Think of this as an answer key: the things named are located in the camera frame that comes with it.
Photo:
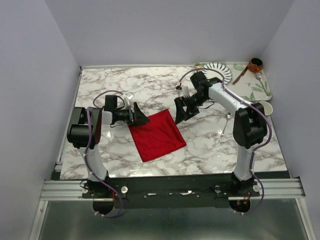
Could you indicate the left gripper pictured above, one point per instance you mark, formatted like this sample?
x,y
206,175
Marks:
x,y
139,117

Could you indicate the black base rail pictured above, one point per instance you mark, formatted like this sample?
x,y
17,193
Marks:
x,y
180,191

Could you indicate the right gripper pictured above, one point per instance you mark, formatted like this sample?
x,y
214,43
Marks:
x,y
180,114

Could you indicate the red cloth napkin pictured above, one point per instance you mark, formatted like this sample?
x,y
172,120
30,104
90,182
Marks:
x,y
159,137

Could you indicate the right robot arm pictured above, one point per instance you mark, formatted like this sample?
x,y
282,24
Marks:
x,y
250,124

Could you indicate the floral serving tray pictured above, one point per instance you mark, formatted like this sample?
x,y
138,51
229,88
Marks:
x,y
248,87

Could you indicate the silver spoon on table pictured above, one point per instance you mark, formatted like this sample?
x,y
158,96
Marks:
x,y
228,117

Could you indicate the orange black cup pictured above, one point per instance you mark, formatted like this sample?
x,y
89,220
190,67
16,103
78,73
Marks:
x,y
255,65

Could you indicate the grey white mug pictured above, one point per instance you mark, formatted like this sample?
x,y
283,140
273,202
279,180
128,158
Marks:
x,y
268,108

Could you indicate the striped white plate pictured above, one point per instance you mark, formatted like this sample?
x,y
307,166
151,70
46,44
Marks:
x,y
217,70

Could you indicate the silver spoon on tray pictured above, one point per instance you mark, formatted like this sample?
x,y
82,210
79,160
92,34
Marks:
x,y
259,78

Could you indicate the aluminium frame rail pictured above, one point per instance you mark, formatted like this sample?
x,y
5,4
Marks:
x,y
70,190

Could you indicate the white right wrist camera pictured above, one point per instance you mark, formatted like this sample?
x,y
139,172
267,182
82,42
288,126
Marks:
x,y
183,91

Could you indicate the brown handled knife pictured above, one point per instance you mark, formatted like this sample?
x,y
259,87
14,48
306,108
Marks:
x,y
240,76

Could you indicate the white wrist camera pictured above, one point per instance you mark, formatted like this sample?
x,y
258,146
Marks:
x,y
126,99
183,91

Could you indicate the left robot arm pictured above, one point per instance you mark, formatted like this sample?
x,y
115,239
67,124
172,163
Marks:
x,y
85,128

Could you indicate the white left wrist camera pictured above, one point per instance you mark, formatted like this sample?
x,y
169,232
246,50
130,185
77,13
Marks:
x,y
126,99

